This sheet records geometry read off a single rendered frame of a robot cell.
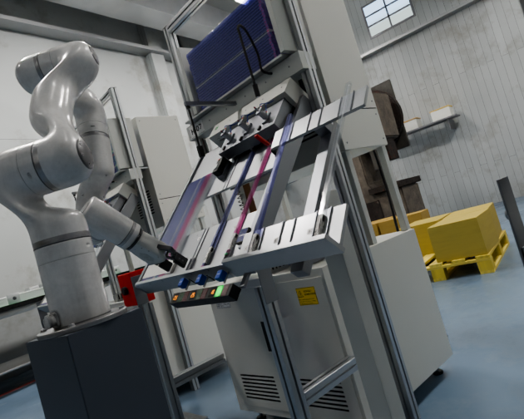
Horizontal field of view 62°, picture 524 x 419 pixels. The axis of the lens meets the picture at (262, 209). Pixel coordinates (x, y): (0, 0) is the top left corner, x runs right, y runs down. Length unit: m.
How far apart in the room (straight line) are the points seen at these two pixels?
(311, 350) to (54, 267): 0.96
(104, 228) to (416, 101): 9.96
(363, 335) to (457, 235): 2.70
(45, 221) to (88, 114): 0.48
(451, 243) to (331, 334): 2.42
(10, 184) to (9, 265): 5.08
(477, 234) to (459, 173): 6.88
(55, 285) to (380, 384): 0.81
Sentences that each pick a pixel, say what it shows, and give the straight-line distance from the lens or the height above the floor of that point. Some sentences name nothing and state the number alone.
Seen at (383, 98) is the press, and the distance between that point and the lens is 7.97.
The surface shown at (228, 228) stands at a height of 0.83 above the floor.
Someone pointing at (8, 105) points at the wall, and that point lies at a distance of 6.83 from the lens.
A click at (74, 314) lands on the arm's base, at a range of 1.02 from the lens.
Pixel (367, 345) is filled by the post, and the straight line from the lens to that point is 1.20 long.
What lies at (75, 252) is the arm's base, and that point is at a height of 0.86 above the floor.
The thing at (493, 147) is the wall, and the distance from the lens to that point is 10.49.
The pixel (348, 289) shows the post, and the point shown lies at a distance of 1.17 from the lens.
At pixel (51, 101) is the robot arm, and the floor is 1.23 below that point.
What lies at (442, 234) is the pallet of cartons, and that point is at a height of 0.37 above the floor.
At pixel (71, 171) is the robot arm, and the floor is 1.02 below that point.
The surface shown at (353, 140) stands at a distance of 1.80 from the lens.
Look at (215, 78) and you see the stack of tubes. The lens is 1.97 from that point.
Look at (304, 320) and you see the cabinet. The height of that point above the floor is 0.44.
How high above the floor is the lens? 0.79
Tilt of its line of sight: 3 degrees up
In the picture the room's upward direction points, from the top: 16 degrees counter-clockwise
